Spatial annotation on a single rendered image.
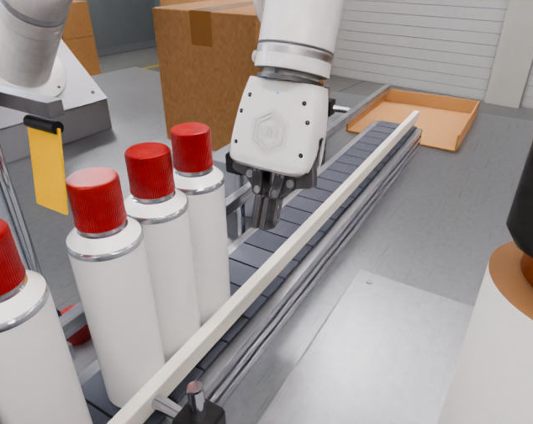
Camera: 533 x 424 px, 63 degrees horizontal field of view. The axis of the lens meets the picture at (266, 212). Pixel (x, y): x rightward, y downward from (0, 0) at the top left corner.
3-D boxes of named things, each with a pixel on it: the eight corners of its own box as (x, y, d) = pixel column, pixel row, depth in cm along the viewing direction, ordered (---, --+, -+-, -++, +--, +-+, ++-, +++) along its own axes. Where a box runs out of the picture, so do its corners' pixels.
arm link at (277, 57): (240, 38, 47) (235, 67, 47) (315, 45, 43) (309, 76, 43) (276, 54, 54) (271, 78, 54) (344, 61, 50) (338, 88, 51)
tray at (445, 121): (456, 152, 97) (460, 135, 95) (345, 131, 109) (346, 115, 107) (476, 115, 120) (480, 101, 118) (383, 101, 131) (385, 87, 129)
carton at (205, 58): (256, 161, 88) (255, 14, 74) (166, 139, 99) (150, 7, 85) (321, 120, 110) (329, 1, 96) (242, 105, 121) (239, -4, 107)
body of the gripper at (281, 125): (235, 59, 48) (219, 161, 50) (321, 69, 43) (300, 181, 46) (268, 70, 54) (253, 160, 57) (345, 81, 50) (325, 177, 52)
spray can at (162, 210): (179, 377, 39) (148, 169, 29) (137, 354, 42) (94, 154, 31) (213, 340, 43) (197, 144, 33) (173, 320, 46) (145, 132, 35)
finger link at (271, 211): (267, 173, 50) (257, 230, 51) (292, 180, 48) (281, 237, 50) (280, 172, 53) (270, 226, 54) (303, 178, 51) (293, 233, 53)
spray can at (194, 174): (214, 338, 43) (198, 143, 33) (171, 321, 45) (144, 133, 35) (240, 306, 47) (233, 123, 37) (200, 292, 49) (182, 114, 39)
